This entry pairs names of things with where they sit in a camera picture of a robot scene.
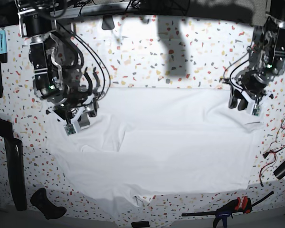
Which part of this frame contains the small black rectangular device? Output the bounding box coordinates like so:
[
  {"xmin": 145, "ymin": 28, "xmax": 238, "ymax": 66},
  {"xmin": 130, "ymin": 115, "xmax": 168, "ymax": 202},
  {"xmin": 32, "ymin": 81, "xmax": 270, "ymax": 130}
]
[{"xmin": 131, "ymin": 221, "xmax": 150, "ymax": 228}]

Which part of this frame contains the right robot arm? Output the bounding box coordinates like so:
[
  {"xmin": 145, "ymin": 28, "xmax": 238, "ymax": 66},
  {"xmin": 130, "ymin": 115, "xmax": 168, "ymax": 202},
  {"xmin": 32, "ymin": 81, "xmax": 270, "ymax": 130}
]
[{"xmin": 15, "ymin": 0, "xmax": 101, "ymax": 135}]

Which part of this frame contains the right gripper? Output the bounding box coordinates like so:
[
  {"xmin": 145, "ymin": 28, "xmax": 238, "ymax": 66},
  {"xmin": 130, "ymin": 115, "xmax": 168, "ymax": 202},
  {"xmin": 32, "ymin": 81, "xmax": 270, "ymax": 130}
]
[{"xmin": 46, "ymin": 94, "xmax": 99, "ymax": 133}]

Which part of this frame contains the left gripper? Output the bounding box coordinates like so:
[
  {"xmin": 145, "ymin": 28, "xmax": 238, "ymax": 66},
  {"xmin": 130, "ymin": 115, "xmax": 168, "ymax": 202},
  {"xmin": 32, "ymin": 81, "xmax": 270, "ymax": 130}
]
[{"xmin": 228, "ymin": 86, "xmax": 274, "ymax": 116}]

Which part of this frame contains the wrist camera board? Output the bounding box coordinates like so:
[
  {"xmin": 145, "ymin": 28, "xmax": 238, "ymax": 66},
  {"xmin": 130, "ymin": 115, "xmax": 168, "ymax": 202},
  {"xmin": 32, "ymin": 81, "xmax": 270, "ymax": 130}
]
[
  {"xmin": 252, "ymin": 104, "xmax": 261, "ymax": 116},
  {"xmin": 64, "ymin": 123, "xmax": 76, "ymax": 135}
]

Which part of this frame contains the light blue highlighter pen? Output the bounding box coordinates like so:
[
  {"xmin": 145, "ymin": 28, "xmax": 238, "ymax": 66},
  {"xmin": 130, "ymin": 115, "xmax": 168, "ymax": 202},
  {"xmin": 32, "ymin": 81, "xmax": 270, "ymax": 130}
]
[{"xmin": 0, "ymin": 30, "xmax": 8, "ymax": 63}]

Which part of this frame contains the red and black wire bundle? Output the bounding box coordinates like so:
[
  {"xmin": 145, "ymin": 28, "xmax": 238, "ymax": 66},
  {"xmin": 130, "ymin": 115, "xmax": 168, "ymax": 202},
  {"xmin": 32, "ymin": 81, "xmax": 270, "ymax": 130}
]
[{"xmin": 259, "ymin": 105, "xmax": 285, "ymax": 187}]

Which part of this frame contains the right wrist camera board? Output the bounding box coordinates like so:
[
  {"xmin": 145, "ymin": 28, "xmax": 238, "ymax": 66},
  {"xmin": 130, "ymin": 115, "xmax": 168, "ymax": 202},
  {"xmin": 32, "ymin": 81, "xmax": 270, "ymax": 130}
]
[{"xmin": 64, "ymin": 123, "xmax": 76, "ymax": 135}]

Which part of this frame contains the terrazzo patterned table cloth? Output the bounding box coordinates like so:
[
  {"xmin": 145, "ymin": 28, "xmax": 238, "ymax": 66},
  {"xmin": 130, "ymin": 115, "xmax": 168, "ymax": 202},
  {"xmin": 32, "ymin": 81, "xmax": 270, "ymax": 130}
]
[{"xmin": 0, "ymin": 16, "xmax": 285, "ymax": 227}]

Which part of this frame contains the black clip at table edge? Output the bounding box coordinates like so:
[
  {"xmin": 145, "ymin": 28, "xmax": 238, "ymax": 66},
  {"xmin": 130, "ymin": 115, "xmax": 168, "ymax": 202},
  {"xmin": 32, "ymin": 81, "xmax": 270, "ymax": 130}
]
[{"xmin": 102, "ymin": 15, "xmax": 115, "ymax": 30}]

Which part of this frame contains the black and orange bar clamp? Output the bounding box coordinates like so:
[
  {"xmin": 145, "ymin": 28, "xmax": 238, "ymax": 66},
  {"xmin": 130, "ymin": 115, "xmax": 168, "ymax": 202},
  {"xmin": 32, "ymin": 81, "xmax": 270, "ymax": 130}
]
[{"xmin": 181, "ymin": 191, "xmax": 274, "ymax": 228}]

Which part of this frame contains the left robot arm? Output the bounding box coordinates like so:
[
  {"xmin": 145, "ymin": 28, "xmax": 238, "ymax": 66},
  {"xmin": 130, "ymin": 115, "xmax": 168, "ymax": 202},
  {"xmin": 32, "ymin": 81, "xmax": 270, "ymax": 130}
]
[{"xmin": 224, "ymin": 0, "xmax": 285, "ymax": 116}]

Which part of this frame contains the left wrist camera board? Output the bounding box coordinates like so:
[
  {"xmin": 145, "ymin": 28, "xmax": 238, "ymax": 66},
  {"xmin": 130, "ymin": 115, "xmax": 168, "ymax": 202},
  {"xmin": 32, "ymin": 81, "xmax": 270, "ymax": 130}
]
[{"xmin": 252, "ymin": 104, "xmax": 261, "ymax": 116}]

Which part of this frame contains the white T-shirt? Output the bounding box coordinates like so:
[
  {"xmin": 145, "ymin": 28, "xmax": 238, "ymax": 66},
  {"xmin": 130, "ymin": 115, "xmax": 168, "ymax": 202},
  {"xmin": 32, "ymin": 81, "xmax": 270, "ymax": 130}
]
[{"xmin": 46, "ymin": 88, "xmax": 264, "ymax": 218}]

